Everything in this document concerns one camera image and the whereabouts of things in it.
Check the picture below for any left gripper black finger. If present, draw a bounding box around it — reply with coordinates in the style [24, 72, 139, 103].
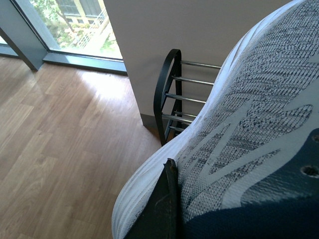
[125, 158, 182, 239]

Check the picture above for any grey sneaker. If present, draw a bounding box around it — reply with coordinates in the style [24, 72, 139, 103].
[112, 0, 319, 239]

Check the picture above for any black metal shoe rack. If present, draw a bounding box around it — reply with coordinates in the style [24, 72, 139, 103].
[153, 49, 221, 145]

